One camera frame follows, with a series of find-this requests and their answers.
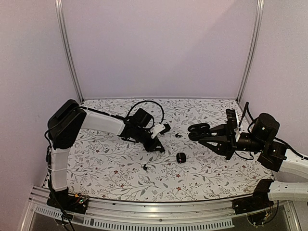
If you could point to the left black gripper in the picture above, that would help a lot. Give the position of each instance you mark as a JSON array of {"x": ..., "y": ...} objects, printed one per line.
[{"x": 151, "y": 147}]

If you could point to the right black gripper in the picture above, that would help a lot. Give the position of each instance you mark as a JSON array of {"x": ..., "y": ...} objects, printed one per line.
[{"x": 226, "y": 138}]

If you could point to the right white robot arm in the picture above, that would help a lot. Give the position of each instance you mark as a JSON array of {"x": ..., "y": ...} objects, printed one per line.
[{"x": 274, "y": 154}]

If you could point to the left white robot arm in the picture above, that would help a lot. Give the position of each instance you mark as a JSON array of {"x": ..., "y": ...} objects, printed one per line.
[{"x": 65, "y": 126}]

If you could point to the black earbud charging case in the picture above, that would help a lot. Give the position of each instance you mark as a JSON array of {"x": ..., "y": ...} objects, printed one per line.
[{"x": 181, "y": 158}]

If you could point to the floral patterned table mat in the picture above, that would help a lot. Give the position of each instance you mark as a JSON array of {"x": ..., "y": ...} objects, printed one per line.
[{"x": 102, "y": 165}]

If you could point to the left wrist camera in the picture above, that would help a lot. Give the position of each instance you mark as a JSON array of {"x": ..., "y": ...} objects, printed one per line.
[{"x": 159, "y": 129}]

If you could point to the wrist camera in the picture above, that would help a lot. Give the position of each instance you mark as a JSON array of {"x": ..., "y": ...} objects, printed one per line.
[
  {"x": 159, "y": 129},
  {"x": 233, "y": 123}
]

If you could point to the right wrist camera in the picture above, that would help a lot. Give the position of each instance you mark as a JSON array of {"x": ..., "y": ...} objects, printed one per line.
[{"x": 233, "y": 123}]

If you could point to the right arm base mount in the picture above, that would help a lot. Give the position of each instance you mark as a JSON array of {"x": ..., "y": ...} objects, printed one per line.
[{"x": 257, "y": 201}]

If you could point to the front aluminium rail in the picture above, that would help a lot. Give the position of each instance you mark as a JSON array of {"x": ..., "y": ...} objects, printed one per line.
[{"x": 112, "y": 215}]

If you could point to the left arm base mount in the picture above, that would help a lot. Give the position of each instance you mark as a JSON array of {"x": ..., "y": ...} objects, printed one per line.
[{"x": 76, "y": 203}]

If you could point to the right aluminium frame post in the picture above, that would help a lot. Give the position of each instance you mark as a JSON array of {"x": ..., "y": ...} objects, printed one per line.
[{"x": 252, "y": 49}]

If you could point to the aluminium frame post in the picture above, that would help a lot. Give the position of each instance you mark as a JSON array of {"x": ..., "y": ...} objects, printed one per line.
[
  {"x": 252, "y": 49},
  {"x": 67, "y": 50}
]

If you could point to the left aluminium frame post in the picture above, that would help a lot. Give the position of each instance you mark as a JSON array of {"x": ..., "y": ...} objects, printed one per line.
[{"x": 67, "y": 50}]

